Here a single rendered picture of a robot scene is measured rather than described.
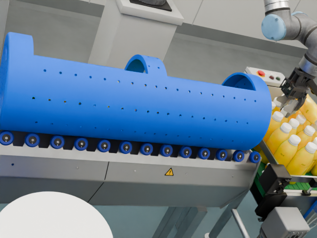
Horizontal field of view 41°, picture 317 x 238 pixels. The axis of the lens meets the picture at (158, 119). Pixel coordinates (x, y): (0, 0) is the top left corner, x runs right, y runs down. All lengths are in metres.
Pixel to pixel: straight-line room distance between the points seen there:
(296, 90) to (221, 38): 3.32
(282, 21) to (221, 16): 3.28
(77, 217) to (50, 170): 0.36
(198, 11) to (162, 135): 3.43
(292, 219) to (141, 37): 1.10
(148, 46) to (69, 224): 1.31
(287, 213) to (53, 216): 0.95
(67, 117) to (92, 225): 0.33
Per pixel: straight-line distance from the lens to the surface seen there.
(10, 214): 1.06
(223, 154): 1.58
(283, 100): 1.83
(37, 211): 1.07
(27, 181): 1.43
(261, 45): 5.30
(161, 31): 2.16
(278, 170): 1.62
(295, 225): 1.69
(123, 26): 2.10
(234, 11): 4.90
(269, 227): 1.73
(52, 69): 1.22
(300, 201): 1.80
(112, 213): 2.51
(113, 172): 1.46
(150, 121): 1.31
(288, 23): 1.63
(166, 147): 1.47
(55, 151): 1.38
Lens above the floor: 1.86
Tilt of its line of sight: 34 degrees down
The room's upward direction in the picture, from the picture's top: 24 degrees clockwise
